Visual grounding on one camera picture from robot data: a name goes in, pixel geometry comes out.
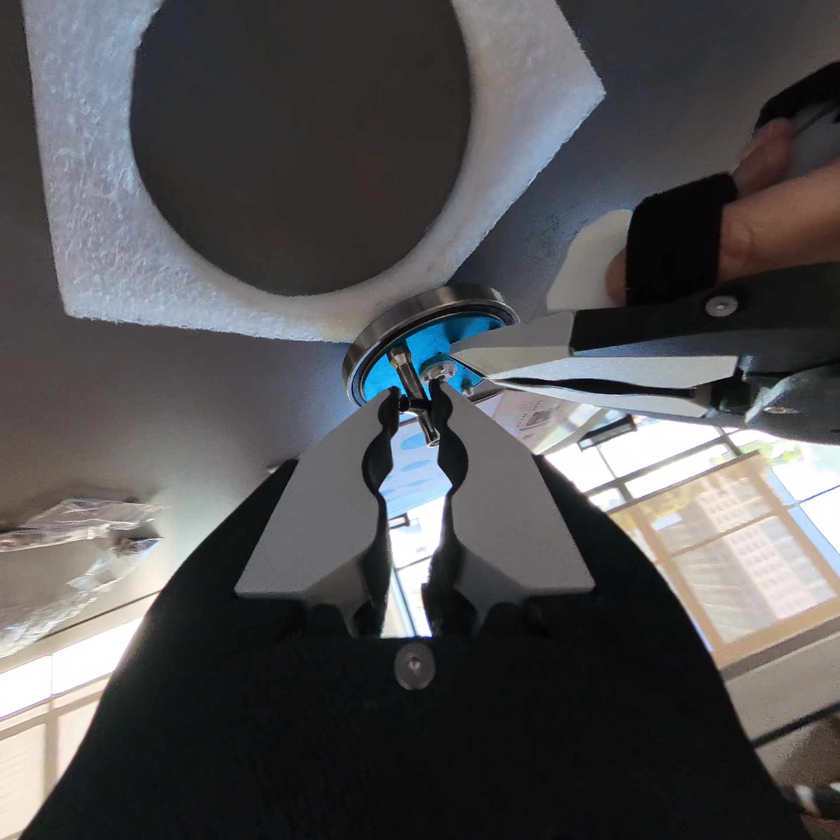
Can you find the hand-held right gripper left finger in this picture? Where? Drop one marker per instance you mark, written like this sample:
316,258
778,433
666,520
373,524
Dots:
315,525

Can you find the metal cross wrench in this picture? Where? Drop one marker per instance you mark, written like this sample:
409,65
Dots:
410,380

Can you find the large glass window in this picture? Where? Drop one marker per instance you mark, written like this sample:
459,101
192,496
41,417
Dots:
722,558
39,722

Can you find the clear plastic parts bag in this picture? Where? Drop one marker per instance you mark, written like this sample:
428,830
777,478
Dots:
79,518
59,590

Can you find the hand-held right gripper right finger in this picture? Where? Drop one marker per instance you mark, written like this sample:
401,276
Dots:
518,525

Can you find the white foam block round hole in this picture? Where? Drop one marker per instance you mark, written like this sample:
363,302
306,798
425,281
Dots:
92,197

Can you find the blue round bearing plate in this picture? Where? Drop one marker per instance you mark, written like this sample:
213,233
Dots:
394,371

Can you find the person's left hand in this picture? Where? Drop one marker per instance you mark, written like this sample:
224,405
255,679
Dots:
781,223

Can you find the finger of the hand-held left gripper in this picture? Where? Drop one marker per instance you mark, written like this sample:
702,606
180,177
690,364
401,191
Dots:
623,397
538,348

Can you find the white instruction booklet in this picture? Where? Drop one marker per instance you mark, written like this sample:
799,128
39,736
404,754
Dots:
541,417

